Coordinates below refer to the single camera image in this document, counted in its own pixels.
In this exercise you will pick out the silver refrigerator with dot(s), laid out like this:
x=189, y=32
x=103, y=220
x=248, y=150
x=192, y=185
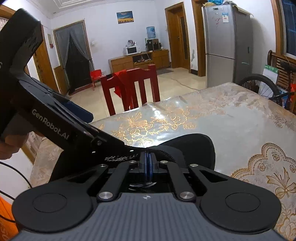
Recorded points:
x=228, y=44

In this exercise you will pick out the blue water dispenser bottle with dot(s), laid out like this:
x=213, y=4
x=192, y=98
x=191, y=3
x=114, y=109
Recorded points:
x=151, y=32

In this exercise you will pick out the person's left hand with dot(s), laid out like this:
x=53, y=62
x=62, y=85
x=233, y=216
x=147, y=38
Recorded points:
x=11, y=145

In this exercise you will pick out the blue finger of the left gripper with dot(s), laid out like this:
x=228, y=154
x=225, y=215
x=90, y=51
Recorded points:
x=81, y=113

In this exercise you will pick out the white microwave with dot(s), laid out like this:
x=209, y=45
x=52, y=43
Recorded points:
x=131, y=50

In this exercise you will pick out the wooden sideboard cabinet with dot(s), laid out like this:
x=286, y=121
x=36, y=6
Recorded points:
x=159, y=58

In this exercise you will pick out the black bicycle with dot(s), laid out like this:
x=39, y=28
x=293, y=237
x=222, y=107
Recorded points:
x=285, y=97

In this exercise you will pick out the black sneaker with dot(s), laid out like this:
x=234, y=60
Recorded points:
x=193, y=148

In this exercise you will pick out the white green box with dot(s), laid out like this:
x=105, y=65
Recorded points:
x=269, y=89

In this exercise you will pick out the red wooden chair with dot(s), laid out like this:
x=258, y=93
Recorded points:
x=124, y=85

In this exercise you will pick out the floral lace tablecloth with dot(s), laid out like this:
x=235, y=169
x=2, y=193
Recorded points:
x=215, y=164

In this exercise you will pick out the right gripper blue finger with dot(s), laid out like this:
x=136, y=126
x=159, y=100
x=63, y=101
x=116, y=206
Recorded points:
x=145, y=166
x=151, y=166

